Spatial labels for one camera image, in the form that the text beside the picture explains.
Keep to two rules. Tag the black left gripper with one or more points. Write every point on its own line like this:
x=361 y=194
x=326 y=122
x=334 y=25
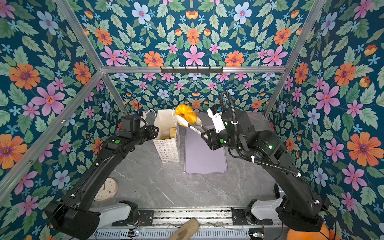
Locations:
x=152 y=131

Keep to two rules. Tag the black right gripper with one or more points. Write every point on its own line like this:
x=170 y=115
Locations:
x=212 y=142

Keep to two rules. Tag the pumpkin shaped bread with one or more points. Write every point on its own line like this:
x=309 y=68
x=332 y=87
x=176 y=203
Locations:
x=187 y=113

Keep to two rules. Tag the white paper bag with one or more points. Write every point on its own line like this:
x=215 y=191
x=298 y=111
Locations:
x=168 y=149

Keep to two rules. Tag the braided pale bread roll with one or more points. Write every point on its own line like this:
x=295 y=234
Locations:
x=173 y=132

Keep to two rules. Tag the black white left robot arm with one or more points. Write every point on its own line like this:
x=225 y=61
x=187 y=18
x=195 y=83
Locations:
x=74 y=215

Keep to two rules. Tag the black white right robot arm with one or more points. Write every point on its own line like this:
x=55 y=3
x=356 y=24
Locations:
x=299 y=208

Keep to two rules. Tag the lilac plastic tray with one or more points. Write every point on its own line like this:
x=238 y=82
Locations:
x=200 y=159

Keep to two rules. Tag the brown cylindrical roll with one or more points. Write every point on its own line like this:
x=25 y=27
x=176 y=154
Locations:
x=186 y=231

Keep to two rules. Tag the orange plush toy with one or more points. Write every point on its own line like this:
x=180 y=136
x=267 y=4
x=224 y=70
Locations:
x=324 y=234

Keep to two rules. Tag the black hook rail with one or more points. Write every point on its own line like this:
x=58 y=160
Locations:
x=191 y=70

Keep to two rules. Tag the round beige wall clock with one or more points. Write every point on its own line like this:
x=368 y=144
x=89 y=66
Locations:
x=108 y=190

